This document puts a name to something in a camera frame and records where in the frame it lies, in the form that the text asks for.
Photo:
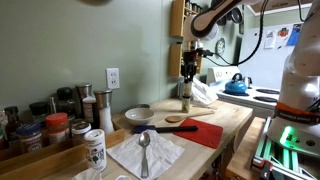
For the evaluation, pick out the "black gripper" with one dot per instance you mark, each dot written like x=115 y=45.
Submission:
x=188 y=67

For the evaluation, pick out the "black lid spice bottle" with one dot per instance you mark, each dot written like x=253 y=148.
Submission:
x=186 y=97

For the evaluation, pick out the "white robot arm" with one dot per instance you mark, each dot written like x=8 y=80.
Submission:
x=296 y=121

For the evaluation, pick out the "white plastic bag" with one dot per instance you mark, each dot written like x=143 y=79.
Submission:
x=202 y=94

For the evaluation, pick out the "wooden spoon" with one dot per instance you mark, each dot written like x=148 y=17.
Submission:
x=178 y=118

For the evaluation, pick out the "blue kettle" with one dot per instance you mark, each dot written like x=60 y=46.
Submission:
x=236 y=85

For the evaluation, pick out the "white ceramic bowl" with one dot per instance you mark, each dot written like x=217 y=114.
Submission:
x=139 y=116

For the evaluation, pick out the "wooden spice rack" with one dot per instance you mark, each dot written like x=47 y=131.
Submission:
x=180 y=10

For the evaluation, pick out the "metal spoon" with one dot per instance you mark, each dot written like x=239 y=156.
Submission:
x=144 y=141

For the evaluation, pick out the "white refrigerator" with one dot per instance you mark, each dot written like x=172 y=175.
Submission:
x=265 y=67

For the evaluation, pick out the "salt grinder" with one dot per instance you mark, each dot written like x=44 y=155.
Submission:
x=103 y=99

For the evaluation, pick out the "white paper napkin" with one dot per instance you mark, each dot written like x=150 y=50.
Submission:
x=161 y=154

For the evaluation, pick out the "pepper grinder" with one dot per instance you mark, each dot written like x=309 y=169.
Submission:
x=87 y=101

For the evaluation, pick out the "white spice shaker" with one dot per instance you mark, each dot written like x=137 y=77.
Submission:
x=95 y=149

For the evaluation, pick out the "white lid spice jar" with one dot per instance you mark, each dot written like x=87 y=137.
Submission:
x=78 y=131

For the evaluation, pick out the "black lid dark jar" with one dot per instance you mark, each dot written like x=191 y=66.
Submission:
x=65 y=102

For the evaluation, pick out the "red lid spice jar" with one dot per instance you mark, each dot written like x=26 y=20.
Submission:
x=57 y=127

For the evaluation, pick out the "wooden tray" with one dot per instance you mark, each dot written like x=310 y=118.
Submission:
x=62 y=157

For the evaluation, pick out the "black lid glass jar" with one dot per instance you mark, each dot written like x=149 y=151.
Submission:
x=39 y=111

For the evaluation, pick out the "blue lid spice jar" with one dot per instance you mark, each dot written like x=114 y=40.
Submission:
x=30 y=137

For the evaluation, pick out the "dark sauce bottle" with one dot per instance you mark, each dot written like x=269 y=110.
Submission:
x=11 y=128

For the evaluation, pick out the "blue handled black spatula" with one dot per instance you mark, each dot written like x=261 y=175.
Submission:
x=140 y=129

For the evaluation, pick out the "white wall outlet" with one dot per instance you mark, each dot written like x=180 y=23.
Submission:
x=112 y=75

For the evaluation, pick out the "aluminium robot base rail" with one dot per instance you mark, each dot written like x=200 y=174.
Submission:
x=274 y=162

